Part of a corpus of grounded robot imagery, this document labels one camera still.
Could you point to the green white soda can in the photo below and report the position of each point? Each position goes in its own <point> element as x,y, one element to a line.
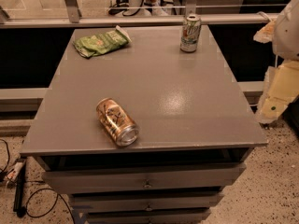
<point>190,33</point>

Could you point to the middle grey drawer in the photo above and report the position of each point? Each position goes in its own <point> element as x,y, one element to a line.
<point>145,202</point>

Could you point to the grey drawer cabinet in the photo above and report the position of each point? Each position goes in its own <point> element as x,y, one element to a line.
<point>188,108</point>

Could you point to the top grey drawer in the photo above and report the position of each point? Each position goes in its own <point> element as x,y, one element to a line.
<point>145,178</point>

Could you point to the white power strip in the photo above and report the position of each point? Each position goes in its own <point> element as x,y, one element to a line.
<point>14,172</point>

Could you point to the metal railing frame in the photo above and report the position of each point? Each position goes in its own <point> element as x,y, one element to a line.
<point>75,13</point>

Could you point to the bottom grey drawer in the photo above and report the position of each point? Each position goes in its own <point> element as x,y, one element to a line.
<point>170,216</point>

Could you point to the green chip bag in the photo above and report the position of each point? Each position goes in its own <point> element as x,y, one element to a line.
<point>101,44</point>

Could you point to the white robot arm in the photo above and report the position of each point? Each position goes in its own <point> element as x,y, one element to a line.
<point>285,42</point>

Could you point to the grey drawer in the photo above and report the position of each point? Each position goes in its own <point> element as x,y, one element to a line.
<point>145,178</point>
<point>170,216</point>
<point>145,202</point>

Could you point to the black bar on floor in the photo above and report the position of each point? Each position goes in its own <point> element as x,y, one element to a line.
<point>18,209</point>

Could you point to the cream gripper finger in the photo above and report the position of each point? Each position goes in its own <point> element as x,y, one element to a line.
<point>280,88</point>
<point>265,34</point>

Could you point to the orange soda can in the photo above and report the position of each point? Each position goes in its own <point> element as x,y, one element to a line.
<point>119,125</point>

